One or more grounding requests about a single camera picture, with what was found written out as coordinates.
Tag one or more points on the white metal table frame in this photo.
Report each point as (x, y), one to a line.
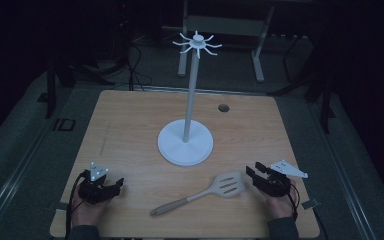
(226, 25)

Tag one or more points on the person's right hand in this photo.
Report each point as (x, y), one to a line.
(281, 206)

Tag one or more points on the grey tape strip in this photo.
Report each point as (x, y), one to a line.
(61, 205)
(310, 203)

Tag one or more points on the white hook rack stand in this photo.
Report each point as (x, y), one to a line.
(185, 146)

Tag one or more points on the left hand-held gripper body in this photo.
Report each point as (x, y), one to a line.
(95, 191)

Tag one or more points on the person's left hand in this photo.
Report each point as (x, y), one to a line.
(88, 213)

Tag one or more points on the black metal stand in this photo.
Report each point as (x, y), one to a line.
(325, 96)
(56, 73)

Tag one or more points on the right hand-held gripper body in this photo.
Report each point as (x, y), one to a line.
(275, 183)

